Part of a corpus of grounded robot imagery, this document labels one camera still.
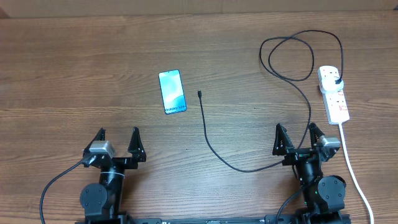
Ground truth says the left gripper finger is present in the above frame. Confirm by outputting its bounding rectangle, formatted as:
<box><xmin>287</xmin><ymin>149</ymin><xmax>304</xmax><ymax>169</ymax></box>
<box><xmin>83</xmin><ymin>128</ymin><xmax>106</xmax><ymax>156</ymax></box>
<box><xmin>127</xmin><ymin>127</ymin><xmax>146</xmax><ymax>162</ymax></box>

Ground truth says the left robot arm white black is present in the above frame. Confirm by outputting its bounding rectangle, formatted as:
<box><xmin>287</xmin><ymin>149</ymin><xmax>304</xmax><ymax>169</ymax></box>
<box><xmin>80</xmin><ymin>127</ymin><xmax>146</xmax><ymax>223</ymax></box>

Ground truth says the white charger plug adapter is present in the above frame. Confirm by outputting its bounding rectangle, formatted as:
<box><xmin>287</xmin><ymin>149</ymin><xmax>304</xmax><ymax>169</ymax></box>
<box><xmin>320</xmin><ymin>77</ymin><xmax>344</xmax><ymax>94</ymax></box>

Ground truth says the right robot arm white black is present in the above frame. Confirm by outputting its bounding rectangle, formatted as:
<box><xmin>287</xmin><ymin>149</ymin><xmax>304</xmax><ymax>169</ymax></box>
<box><xmin>272</xmin><ymin>123</ymin><xmax>349</xmax><ymax>223</ymax></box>

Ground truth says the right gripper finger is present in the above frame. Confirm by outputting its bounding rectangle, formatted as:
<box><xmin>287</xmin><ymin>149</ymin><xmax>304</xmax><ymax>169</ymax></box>
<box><xmin>308</xmin><ymin>123</ymin><xmax>324</xmax><ymax>149</ymax></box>
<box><xmin>272</xmin><ymin>123</ymin><xmax>294</xmax><ymax>156</ymax></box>

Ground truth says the blue Galaxy smartphone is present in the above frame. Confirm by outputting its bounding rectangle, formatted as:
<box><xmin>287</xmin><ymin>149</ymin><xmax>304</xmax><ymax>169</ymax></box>
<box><xmin>159</xmin><ymin>70</ymin><xmax>187</xmax><ymax>114</ymax></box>

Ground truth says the white power strip cord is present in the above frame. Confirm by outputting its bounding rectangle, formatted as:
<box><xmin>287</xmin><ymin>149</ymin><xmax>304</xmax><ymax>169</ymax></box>
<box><xmin>338</xmin><ymin>122</ymin><xmax>375</xmax><ymax>224</ymax></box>

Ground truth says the white power strip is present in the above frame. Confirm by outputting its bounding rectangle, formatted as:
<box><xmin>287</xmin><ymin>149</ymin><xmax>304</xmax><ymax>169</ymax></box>
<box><xmin>317</xmin><ymin>65</ymin><xmax>349</xmax><ymax>124</ymax></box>

